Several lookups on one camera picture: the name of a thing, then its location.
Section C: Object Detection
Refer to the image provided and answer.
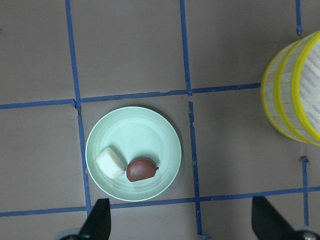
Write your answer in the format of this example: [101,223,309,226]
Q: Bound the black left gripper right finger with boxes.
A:
[251,196,295,240]

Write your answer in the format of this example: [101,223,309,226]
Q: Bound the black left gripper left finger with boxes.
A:
[78,198,111,240]

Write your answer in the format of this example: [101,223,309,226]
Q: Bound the white steamed bun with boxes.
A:
[96,147,126,179]

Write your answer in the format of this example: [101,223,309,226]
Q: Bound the yellow bamboo steamer bottom layer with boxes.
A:
[261,40,305,143]

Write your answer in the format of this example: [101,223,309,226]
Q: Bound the brown bun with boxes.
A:
[126,157,159,182]

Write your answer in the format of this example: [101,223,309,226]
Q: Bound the light green plate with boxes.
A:
[85,106,182,202]

